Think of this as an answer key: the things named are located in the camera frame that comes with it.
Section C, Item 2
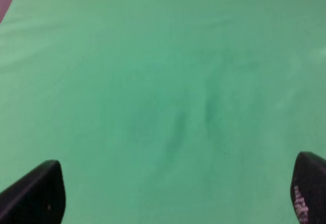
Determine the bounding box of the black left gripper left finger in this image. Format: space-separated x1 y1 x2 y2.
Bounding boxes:
1 160 66 224

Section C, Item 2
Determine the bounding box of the green table cloth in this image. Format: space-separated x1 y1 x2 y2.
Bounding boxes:
1 0 325 223

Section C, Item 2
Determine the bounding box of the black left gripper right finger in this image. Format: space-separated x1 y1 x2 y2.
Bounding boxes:
290 152 325 224

